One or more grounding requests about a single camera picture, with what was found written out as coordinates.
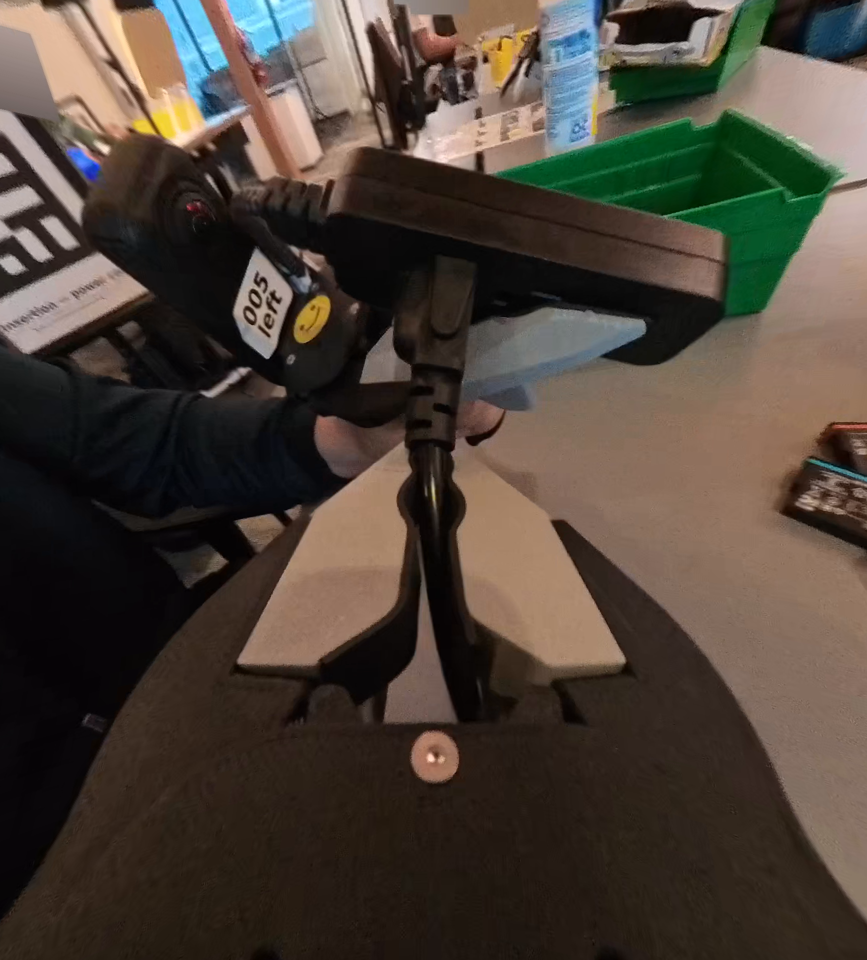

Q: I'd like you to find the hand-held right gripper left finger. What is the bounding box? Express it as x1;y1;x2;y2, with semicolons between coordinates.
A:
235;450;426;706

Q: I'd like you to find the wooden post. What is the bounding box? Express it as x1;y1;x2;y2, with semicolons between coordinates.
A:
199;0;301;181

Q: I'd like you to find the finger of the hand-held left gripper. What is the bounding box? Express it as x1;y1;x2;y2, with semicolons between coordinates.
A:
462;306;650;414

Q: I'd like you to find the person's left hand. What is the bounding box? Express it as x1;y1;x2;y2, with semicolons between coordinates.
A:
313;399;507;481

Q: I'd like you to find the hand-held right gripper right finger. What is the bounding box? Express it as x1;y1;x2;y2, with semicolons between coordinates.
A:
444;459;627;680

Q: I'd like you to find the framed marker sign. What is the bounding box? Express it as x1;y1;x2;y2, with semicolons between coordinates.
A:
0;97;156;355

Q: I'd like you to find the green plastic bin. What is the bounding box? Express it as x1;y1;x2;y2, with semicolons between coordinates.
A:
608;0;778;106
495;108;846;318

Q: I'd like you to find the black power plug with cord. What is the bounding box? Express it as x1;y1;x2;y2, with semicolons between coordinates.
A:
390;253;496;723

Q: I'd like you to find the printed cardboard box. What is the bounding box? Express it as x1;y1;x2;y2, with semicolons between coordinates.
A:
604;0;746;70

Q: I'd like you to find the blue-edged black battery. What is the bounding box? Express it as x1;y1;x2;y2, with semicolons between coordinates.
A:
780;456;867;561

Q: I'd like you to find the braided black strip cable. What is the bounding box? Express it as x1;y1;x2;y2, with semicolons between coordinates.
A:
229;178;330;290

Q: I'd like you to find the white wipes canister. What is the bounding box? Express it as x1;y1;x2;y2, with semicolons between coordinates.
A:
537;0;601;155

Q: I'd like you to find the person's left forearm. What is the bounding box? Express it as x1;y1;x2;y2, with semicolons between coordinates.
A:
0;330;345;520

